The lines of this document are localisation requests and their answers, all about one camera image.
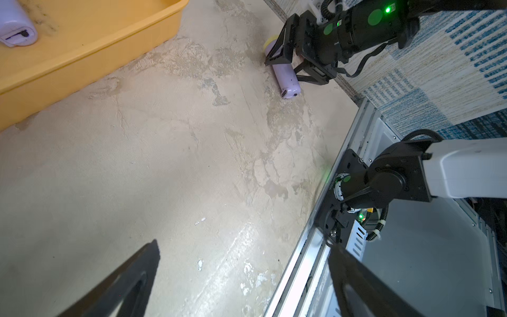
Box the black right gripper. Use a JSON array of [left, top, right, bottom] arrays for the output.
[[265, 11, 337, 85]]

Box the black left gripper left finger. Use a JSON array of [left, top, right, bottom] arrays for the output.
[[60, 240, 161, 316]]

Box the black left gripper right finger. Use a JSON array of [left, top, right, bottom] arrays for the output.
[[328, 245, 422, 316]]

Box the purple flashlight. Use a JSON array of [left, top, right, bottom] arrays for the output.
[[1, 0, 38, 48], [264, 36, 301, 99]]

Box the yellow plastic storage tray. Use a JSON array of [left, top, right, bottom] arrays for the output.
[[1, 1, 187, 128]]

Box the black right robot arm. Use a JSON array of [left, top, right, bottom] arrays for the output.
[[265, 1, 506, 212]]

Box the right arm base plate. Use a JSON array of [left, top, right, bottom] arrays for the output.
[[314, 149, 385, 246]]

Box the aluminium front rail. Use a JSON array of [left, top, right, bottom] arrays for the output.
[[266, 100, 506, 316]]

